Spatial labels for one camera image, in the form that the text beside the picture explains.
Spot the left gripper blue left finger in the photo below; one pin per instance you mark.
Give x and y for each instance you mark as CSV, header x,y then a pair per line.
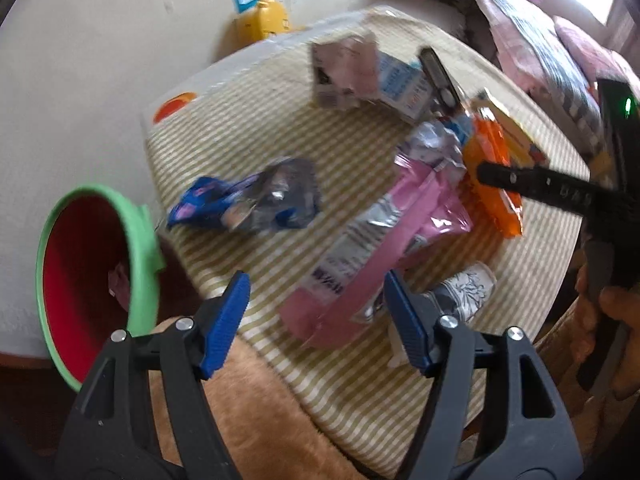
x,y
223,316

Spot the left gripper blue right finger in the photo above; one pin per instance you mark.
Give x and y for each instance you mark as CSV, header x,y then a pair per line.
x,y
414,319

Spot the floral paper cup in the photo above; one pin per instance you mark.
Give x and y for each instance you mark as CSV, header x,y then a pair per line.
x,y
461,296

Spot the orange snack wrapper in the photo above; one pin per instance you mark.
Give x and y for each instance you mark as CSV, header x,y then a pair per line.
x,y
487,160

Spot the large pink plastic bag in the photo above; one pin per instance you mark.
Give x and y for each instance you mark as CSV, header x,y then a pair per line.
x,y
340,297

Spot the blue snack wrapper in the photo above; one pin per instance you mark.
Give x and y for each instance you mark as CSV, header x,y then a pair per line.
x,y
285,195

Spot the white paper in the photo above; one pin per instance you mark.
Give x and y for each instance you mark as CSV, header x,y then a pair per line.
x,y
437,144

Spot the pink white carton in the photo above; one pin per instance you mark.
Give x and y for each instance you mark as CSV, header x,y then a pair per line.
x,y
345,71

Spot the yellow cardboard box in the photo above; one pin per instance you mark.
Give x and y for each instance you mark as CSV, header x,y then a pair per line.
x,y
523,151

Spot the dark brown cigarette box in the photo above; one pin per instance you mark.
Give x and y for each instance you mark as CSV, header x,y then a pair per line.
x,y
445,90

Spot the green red trash bin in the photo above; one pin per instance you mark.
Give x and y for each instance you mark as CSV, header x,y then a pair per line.
x,y
97,270

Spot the person right hand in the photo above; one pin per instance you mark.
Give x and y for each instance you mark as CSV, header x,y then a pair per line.
x,y
620,305

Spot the pink blanket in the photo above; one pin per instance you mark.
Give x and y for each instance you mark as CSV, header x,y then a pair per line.
x,y
595,61

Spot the bed with plaid quilt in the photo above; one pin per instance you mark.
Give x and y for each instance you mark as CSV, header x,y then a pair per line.
x,y
530,53

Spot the yellow duck stool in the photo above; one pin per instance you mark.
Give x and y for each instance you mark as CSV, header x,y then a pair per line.
x,y
265,19

